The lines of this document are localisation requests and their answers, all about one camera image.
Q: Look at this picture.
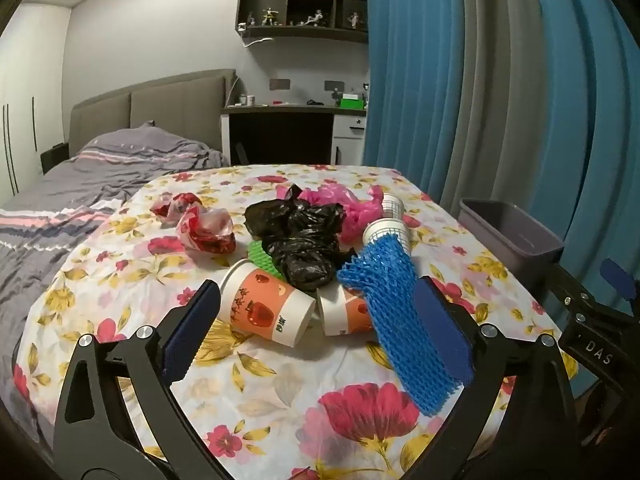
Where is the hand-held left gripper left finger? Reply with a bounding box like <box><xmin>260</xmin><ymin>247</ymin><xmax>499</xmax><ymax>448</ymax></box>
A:
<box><xmin>52</xmin><ymin>280</ymin><xmax>231</xmax><ymax>480</ymax></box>

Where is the group of shelf figurines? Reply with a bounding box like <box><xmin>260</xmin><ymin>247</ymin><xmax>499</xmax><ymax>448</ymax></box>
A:
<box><xmin>247</xmin><ymin>0</ymin><xmax>368</xmax><ymax>31</ymax></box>

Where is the dark bedside table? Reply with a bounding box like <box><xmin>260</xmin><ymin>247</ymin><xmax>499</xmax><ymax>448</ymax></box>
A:
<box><xmin>41</xmin><ymin>142</ymin><xmax>69</xmax><ymax>176</ymax></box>

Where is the pink plastic bag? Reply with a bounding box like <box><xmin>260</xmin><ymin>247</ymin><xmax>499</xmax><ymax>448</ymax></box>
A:
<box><xmin>300</xmin><ymin>183</ymin><xmax>386</xmax><ymax>246</ymax></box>

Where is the blue foam net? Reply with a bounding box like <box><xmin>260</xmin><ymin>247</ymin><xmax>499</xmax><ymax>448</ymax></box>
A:
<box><xmin>337</xmin><ymin>237</ymin><xmax>461</xmax><ymax>416</ymax></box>

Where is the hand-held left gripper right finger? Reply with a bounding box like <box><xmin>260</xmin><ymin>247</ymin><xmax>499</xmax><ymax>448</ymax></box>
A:
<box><xmin>412</xmin><ymin>275</ymin><xmax>586</xmax><ymax>480</ymax></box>

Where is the white drawer cabinet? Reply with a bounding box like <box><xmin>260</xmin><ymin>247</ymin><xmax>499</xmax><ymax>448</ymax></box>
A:
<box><xmin>331</xmin><ymin>114</ymin><xmax>367</xmax><ymax>166</ymax></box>

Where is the grey curtain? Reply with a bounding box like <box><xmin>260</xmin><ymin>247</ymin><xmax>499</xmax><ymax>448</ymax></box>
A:
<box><xmin>430</xmin><ymin>0</ymin><xmax>576</xmax><ymax>241</ymax></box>

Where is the grey padded headboard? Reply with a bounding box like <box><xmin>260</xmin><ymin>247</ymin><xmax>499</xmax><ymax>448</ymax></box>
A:
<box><xmin>69</xmin><ymin>68</ymin><xmax>237</xmax><ymax>158</ymax></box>

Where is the green foam net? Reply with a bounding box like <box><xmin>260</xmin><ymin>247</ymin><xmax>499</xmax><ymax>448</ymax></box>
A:
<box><xmin>247</xmin><ymin>240</ymin><xmax>287</xmax><ymax>281</ymax></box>

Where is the blue curtain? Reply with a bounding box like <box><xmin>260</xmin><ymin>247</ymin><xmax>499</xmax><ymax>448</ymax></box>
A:
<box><xmin>361</xmin><ymin>0</ymin><xmax>640</xmax><ymax>411</ymax></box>

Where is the large orange paper cup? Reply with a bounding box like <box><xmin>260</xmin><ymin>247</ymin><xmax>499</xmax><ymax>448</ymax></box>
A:
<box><xmin>220</xmin><ymin>259</ymin><xmax>317</xmax><ymax>348</ymax></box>

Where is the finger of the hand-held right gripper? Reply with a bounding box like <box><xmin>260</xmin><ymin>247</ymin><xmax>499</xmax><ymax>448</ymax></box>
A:
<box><xmin>547</xmin><ymin>261</ymin><xmax>626</xmax><ymax>329</ymax></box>
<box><xmin>601</xmin><ymin>259</ymin><xmax>640</xmax><ymax>318</ymax></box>

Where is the white grid paper cup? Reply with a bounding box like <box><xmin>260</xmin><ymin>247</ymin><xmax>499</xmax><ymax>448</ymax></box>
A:
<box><xmin>362</xmin><ymin>217</ymin><xmax>412</xmax><ymax>257</ymax></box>
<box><xmin>381</xmin><ymin>192</ymin><xmax>406</xmax><ymax>221</ymax></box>

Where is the white wardrobe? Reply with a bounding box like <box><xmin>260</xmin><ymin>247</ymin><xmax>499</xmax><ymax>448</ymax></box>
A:
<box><xmin>0</xmin><ymin>5</ymin><xmax>73</xmax><ymax>208</ymax></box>

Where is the dark top desk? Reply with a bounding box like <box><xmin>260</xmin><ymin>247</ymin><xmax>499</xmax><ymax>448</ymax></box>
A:
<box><xmin>221</xmin><ymin>102</ymin><xmax>368</xmax><ymax>166</ymax></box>

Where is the grey plastic bin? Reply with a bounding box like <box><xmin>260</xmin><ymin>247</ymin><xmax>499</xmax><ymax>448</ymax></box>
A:
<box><xmin>459</xmin><ymin>198</ymin><xmax>565</xmax><ymax>286</ymax></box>

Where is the red white plastic bag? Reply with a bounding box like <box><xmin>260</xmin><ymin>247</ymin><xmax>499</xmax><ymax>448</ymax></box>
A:
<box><xmin>176</xmin><ymin>205</ymin><xmax>236</xmax><ymax>257</ymax></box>
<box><xmin>150</xmin><ymin>191</ymin><xmax>205</xmax><ymax>225</ymax></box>

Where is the small orange paper cup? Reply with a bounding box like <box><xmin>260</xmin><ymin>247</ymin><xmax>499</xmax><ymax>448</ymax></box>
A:
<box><xmin>317</xmin><ymin>292</ymin><xmax>376</xmax><ymax>337</ymax></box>

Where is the black plastic bag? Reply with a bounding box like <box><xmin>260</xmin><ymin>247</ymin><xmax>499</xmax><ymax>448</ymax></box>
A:
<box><xmin>244</xmin><ymin>185</ymin><xmax>353</xmax><ymax>292</ymax></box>

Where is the grey striped duvet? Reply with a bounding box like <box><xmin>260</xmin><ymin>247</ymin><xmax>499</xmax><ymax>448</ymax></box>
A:
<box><xmin>0</xmin><ymin>121</ymin><xmax>228</xmax><ymax>361</ymax></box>

